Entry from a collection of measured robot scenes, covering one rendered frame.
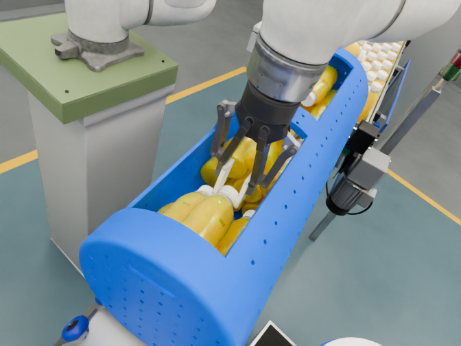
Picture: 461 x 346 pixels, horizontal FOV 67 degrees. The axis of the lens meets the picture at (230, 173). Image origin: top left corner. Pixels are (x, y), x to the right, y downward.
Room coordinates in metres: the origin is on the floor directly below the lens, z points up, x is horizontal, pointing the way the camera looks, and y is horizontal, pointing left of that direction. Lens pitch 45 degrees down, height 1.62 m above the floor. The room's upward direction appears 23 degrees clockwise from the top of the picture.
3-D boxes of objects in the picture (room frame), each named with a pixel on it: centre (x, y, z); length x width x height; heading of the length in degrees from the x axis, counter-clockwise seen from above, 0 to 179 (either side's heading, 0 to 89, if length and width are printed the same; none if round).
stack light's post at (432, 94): (1.39, -0.61, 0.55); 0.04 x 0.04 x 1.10; 77
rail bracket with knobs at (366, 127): (1.10, -0.38, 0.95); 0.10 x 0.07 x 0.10; 77
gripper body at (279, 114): (0.41, -0.01, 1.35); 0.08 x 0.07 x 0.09; 77
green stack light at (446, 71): (1.39, -0.61, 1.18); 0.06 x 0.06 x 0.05
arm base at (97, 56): (0.80, 0.48, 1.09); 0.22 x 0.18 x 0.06; 162
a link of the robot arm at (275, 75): (0.41, -0.01, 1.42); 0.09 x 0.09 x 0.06
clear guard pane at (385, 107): (1.66, -0.58, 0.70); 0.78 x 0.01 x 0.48; 167
